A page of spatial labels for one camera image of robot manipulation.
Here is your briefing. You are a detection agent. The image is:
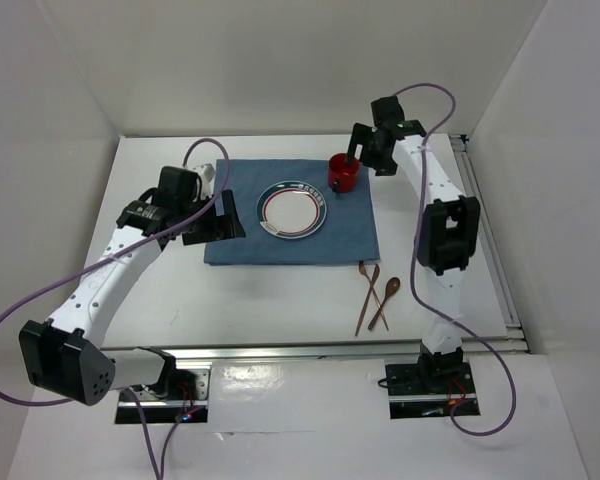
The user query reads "aluminium rail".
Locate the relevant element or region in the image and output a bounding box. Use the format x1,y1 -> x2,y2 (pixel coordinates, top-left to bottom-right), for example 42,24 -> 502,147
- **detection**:
99,338 -> 531,364
449,135 -> 527,343

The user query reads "aluminium rail right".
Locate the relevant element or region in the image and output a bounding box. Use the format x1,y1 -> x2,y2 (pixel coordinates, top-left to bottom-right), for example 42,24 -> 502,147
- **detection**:
449,135 -> 527,343

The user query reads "red mug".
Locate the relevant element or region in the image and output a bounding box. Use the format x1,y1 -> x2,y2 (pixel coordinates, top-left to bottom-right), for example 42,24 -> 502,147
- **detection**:
328,153 -> 360,194

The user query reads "aluminium rail front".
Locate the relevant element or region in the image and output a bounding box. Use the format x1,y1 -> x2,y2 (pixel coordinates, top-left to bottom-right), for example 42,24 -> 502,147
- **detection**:
99,338 -> 531,364

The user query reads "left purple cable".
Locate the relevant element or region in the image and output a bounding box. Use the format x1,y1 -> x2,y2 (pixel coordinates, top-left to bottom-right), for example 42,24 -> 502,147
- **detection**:
0,137 -> 234,480

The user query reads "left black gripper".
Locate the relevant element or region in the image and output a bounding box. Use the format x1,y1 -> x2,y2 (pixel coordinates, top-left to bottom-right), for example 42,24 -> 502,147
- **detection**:
178,189 -> 245,246

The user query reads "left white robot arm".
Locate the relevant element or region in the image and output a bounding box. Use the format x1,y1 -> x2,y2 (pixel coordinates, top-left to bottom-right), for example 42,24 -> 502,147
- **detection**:
19,164 -> 246,406

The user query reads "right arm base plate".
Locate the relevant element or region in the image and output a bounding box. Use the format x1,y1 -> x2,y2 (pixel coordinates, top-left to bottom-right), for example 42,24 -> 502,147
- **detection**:
377,362 -> 480,420

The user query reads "copper spoon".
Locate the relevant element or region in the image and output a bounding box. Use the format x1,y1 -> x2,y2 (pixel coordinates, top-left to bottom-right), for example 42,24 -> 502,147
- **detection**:
367,277 -> 401,331

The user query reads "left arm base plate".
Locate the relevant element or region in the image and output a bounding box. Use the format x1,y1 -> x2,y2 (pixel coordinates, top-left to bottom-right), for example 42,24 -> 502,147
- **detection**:
131,363 -> 211,425

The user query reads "white plate green red rim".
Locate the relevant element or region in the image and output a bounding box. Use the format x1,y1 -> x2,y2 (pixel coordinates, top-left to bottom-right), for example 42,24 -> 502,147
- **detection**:
256,180 -> 328,240

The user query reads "blue cloth placemat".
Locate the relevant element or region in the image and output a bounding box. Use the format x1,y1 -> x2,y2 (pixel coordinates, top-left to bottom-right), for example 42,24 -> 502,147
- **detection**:
204,159 -> 380,266

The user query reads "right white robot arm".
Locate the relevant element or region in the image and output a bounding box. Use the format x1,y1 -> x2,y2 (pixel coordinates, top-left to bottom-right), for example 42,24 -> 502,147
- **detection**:
343,95 -> 480,393

